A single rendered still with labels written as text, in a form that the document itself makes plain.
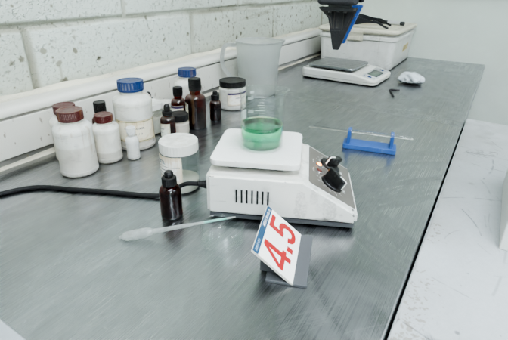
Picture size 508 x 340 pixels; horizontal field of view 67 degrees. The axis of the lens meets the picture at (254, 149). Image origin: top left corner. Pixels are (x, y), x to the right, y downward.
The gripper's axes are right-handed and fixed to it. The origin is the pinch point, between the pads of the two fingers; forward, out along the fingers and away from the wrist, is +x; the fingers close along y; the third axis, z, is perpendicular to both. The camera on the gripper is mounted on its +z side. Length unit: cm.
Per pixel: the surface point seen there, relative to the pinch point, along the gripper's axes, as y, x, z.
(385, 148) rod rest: 1.2, 21.7, -10.8
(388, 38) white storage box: -76, 9, -9
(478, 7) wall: -107, -1, -41
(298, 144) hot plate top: 23.5, 14.3, 1.7
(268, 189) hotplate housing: 31.3, 17.9, 3.7
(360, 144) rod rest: 0.9, 21.7, -6.1
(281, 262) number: 40.1, 21.7, -0.5
